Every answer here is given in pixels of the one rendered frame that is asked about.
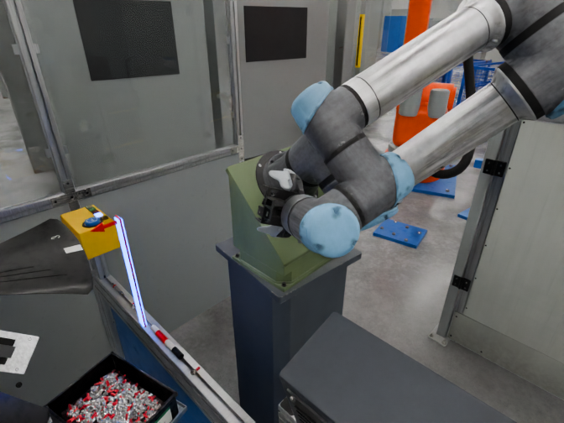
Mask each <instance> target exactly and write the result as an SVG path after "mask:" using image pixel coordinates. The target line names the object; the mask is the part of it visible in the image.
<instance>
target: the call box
mask: <svg viewBox="0 0 564 423"><path fill-rule="evenodd" d="M92 206H93V207H95V208H96V209H97V210H98V211H99V212H100V213H101V214H102V216H100V217H103V216H107V215H106V214H105V213H103V212H102V211H101V210H99V209H98V208H97V207H96V206H94V205H92ZM90 217H96V216H95V215H93V214H92V213H91V212H90V211H88V210H87V209H86V208H85V207H83V208H81V209H78V210H75V211H70V212H67V213H65V214H62V215H60V218H61V221H62V223H64V224H65V225H66V226H67V227H68V228H69V229H70V230H71V231H72V232H73V233H74V235H75V236H76V237H77V239H78V240H79V242H80V243H81V246H82V247H83V248H84V250H85V253H86V256H87V258H88V260H89V259H93V258H95V257H97V256H99V255H102V254H104V253H107V252H109V251H112V250H113V249H116V248H120V247H121V245H120V241H119V237H118V231H117V228H116V225H114V226H111V227H108V228H105V229H104V230H105V232H90V231H91V230H92V229H93V228H94V227H96V226H97V225H98V224H100V223H101V222H102V223H103V225H104V224H107V223H109V222H113V220H112V219H111V218H110V217H108V218H109V219H107V220H104V221H103V220H102V219H101V218H100V217H98V218H100V223H98V224H97V225H95V226H86V225H85V223H84V221H85V220H86V219H87V218H90Z"/></svg>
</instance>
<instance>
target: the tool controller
mask: <svg viewBox="0 0 564 423"><path fill-rule="evenodd" d="M279 377H280V380H281V383H282V384H283V387H284V390H285V393H286V396H287V398H288V401H289V403H290V407H291V409H292V411H293V414H294V416H295V420H296V422H297V423H517V422H515V421H514V420H512V419H510V418H509V417H508V416H506V415H504V414H502V413H500V412H499V411H497V410H496V409H494V408H493V407H491V406H489V405H487V404H486V403H484V402H482V401H481V400H480V399H478V398H476V397H474V396H473V395H471V394H469V393H468V392H467V391H465V390H463V389H461V388H460V387H458V386H456V385H455V384H453V383H452V382H450V381H448V380H447V379H445V378H443V377H442V376H441V375H439V374H437V373H435V372H434V371H432V370H430V369H429V368H427V367H426V366H424V365H422V364H421V363H419V362H417V361H415V360H414V359H413V358H411V357H409V356H408V355H406V354H404V353H403V352H401V351H400V350H398V349H396V348H395V347H393V346H391V345H389V344H388V343H387V342H385V341H383V340H382V339H380V338H378V337H376V336H375V335H374V334H372V333H371V332H368V331H367V330H365V329H363V328H362V327H360V326H359V325H357V324H356V323H354V322H352V321H350V320H348V319H347V318H346V317H345V316H342V315H341V314H339V313H337V312H335V311H334V312H332V313H331V315H330V316H329V317H328V318H327V319H326V320H325V322H324V323H323V324H322V325H321V326H320V327H319V328H318V330H317V331H316V332H315V333H314V334H313V335H312V337H311V338H310V339H309V340H308V341H307V342H306V343H305V345H304V346H303V347H302V348H301V349H300V351H299V352H298V353H297V354H296V355H295V356H294V357H293V358H292V359H291V360H290V361H289V362H288V363H287V365H286V366H285V367H284V368H283V369H282V370H281V372H280V374H279Z"/></svg>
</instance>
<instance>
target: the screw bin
mask: <svg viewBox="0 0 564 423"><path fill-rule="evenodd" d="M113 369H116V371H120V374H122V375H124V374H126V378H128V379H130V380H131V381H133V382H134V383H138V385H139V386H140V387H142V388H143V389H145V390H147V391H149V392H150V393H151V394H153V395H156V397H157V398H159V399H160V400H162V401H164V403H163V404H162V406H161V407H160V408H159V409H158V410H157V411H156V412H155V413H154V414H153V415H152V416H151V417H150V418H149V420H148V421H147V422H146V423H170V422H171V421H172V420H173V419H174V418H175V417H176V416H177V415H178V413H179V410H178V406H177V402H176V397H177V396H178V392H177V391H174V390H173V389H171V388H170V387H168V386H166V385H165V384H163V383H161V382H160V381H159V380H157V379H155V378H153V377H152V376H150V375H149V374H147V373H145V372H144V371H143V370H141V369H139V368H137V367H136V366H134V365H132V364H131V363H130V362H128V361H127V360H125V359H123V358H121V357H120V356H118V355H117V354H116V353H114V352H110V353H109V354H108V355H107V356H106V357H105V358H104V359H102V360H101V361H100V362H99V363H97V364H96V365H95V366H93V367H92V368H91V369H89V370H88V371H87V372H86V373H84V374H83V375H82V376H80V377H79V378H78V379H77V380H76V381H75V382H74V383H72V384H71V385H70V386H69V387H67V388H66V389H65V390H63V391H62V392H61V393H60V394H58V395H57V396H56V397H54V398H53V399H52V400H51V401H50V402H49V403H48V404H46V405H44V406H43V407H45V408H48V409H49V411H50V418H51V420H52V421H53V423H67V422H66V421H64V420H63V418H62V414H61V412H63V411H64V410H65V409H66V408H67V407H68V404H72V403H73V402H75V401H76V400H77V399H78V398H80V397H81V396H82V395H83V394H84V393H85V392H86V391H87V390H88V389H89V388H90V387H91V386H93V385H94V384H96V383H97V382H98V381H99V380H100V377H103V376H105V375H106V374H108V373H109V372H110V371H111V370H113Z"/></svg>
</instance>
